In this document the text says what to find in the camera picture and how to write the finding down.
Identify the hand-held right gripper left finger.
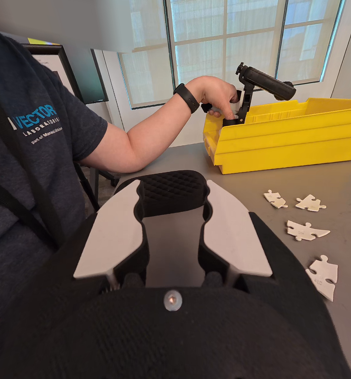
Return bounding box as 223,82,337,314
73,180,150,280

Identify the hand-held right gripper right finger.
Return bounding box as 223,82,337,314
198,180,274,280

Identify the small puzzle piece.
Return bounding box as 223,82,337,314
263,189,289,209
305,255,339,302
295,194,327,212
286,220,331,241

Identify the yellow plastic bin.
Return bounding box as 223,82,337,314
203,98,351,174

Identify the person's left forearm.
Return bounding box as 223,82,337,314
73,86,194,174

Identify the person's left hand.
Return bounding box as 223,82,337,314
193,75,239,119

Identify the large paned window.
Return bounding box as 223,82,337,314
118,0,346,111

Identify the black textured wrist rest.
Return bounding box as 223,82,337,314
114,170,209,218

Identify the black wrist watch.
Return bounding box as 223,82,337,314
173,83,200,114

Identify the black framed sign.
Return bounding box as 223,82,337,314
22,38,85,104

